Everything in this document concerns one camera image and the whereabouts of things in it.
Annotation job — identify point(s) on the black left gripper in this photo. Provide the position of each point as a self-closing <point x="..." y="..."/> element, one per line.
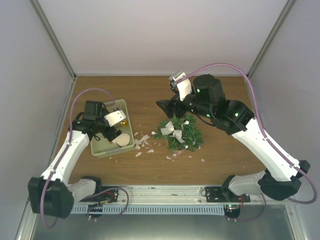
<point x="110" y="137"/>

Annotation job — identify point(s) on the grey slotted cable duct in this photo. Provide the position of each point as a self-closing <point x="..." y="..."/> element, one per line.
<point x="160" y="210"/>

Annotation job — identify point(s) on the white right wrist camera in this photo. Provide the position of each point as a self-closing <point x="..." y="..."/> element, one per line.
<point x="180" y="84"/>

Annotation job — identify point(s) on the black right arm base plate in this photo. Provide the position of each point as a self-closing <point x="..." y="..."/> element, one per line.
<point x="214" y="194"/>

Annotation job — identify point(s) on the small green christmas tree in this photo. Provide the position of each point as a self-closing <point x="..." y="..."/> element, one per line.
<point x="191" y="134"/>

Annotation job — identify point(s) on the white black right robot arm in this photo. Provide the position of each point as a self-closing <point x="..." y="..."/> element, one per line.
<point x="204" y="97"/>

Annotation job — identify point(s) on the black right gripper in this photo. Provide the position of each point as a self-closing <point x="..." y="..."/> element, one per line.
<point x="170" y="104"/>

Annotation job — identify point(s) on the light green perforated plastic basket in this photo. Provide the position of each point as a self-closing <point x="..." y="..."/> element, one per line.
<point x="103" y="148"/>

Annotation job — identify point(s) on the beige snowman ornament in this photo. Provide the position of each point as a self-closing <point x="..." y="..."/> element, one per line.
<point x="122" y="140"/>

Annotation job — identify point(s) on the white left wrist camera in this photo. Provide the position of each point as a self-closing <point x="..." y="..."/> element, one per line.
<point x="115" y="117"/>

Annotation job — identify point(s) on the aluminium front mounting rail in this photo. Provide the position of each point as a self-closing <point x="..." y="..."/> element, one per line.
<point x="163" y="195"/>

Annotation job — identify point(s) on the gold bauble ornament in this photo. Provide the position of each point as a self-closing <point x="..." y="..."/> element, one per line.
<point x="124" y="123"/>

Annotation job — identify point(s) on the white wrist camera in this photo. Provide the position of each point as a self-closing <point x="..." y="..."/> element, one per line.
<point x="180" y="84"/>
<point x="115" y="117"/>

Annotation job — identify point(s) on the silver mesh ribbon bow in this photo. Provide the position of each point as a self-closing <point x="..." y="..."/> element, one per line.
<point x="169" y="130"/>

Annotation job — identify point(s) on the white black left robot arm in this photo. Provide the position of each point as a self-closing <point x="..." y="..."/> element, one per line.
<point x="51" y="194"/>

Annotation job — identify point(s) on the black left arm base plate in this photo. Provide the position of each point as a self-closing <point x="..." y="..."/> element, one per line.
<point x="107" y="197"/>

